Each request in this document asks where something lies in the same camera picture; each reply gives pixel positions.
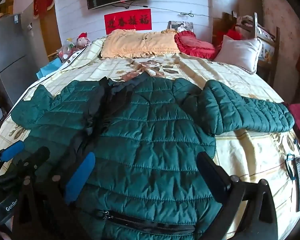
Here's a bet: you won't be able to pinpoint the thin wall cable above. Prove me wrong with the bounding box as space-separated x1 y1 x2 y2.
112 1 213 18

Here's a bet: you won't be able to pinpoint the pile of bedside toys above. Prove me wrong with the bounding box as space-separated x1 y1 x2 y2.
57 38 78 60

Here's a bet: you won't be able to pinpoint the red clothes on chair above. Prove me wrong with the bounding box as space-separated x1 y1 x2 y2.
214 29 243 45

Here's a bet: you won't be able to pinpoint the framed photo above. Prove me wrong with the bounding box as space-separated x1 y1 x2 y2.
168 21 194 34

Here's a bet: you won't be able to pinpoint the blue cardboard box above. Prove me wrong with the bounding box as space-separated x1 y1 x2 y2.
36 57 63 79

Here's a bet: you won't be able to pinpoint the floral checked bed quilt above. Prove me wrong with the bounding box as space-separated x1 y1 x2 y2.
0 37 300 240

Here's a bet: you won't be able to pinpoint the brown wooden door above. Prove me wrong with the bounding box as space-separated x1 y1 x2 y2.
40 5 62 55

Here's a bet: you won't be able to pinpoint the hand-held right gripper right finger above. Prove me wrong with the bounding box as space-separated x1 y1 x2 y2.
196 151 278 240

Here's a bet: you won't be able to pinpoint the white pillow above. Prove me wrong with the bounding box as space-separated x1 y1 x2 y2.
213 35 262 74

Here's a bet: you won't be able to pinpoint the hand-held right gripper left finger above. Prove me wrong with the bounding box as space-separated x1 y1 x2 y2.
12 152 96 240

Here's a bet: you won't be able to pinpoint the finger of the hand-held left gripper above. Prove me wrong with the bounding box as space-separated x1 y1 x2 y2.
0 140 25 165
5 146 50 180

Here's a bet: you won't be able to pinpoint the yellow frilled pillow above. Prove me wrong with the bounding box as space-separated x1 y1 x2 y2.
100 29 181 58

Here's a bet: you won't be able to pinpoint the plush toy with red hat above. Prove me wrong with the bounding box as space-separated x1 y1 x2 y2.
76 32 91 48

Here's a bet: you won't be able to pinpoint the green quilted puffer jacket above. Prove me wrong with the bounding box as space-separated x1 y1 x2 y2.
11 76 295 240

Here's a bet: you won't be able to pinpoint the red ruffled cushion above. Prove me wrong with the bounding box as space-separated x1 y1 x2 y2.
174 31 219 60

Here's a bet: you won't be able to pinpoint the red wall banner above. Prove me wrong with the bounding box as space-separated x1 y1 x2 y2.
104 9 152 35

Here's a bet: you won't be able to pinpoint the wooden chair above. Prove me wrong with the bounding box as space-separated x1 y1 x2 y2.
212 11 280 85

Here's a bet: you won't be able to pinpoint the grey refrigerator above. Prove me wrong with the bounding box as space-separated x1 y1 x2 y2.
0 14 50 105

